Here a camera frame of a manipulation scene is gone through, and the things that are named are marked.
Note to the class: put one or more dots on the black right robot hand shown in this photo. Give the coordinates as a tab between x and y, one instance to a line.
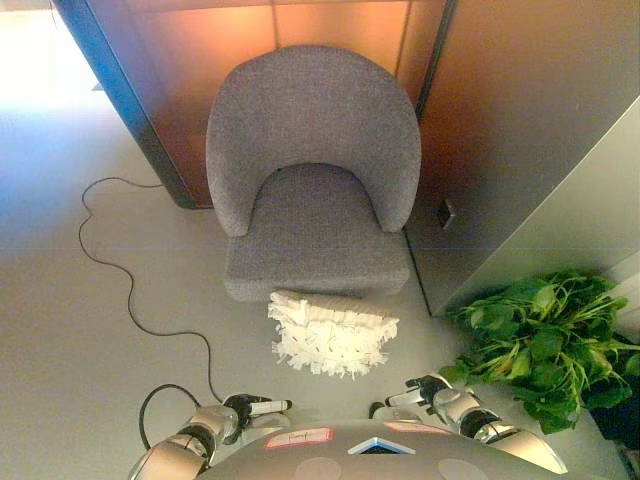
425	395

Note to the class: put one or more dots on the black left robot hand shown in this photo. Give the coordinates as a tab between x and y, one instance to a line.
250	406

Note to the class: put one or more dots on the white fringed pillow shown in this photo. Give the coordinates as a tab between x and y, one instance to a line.
325	330

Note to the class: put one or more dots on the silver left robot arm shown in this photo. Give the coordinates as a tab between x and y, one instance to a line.
170	450

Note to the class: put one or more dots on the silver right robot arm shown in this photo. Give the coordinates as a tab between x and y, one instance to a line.
520	445

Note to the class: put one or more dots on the silver robot torso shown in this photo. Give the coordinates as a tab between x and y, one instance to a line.
320	460

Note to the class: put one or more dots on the green leafy plant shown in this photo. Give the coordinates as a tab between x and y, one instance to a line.
545	345

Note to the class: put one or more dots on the black plant pot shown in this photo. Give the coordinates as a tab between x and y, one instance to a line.
617	417

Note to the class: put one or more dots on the white cabinet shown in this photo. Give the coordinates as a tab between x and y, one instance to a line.
575	225

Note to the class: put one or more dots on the grey fabric armchair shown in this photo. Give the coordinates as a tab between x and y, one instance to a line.
310	110

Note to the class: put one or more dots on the black wall socket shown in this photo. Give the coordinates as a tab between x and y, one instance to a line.
445	214

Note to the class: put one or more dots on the thin black frame strip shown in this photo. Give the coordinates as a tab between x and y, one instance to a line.
435	55

